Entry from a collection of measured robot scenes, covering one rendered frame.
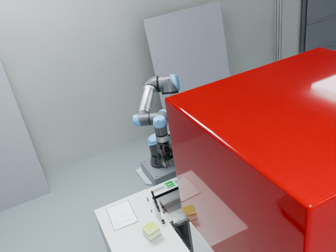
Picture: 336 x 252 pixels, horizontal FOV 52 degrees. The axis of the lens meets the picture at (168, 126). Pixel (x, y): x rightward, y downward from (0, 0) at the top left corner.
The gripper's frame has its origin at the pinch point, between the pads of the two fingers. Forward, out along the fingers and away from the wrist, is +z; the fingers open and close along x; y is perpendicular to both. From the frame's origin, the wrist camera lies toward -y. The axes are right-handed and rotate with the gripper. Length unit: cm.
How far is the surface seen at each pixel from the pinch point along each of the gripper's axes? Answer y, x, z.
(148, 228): 35.9, -28.8, 7.4
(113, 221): 12.5, -42.1, 13.9
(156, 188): -0.7, -9.0, 14.7
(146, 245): 40, -33, 14
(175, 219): 22.9, -7.9, 22.7
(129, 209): 8.8, -30.7, 13.9
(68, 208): -141, -65, 111
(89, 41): -227, 16, -34
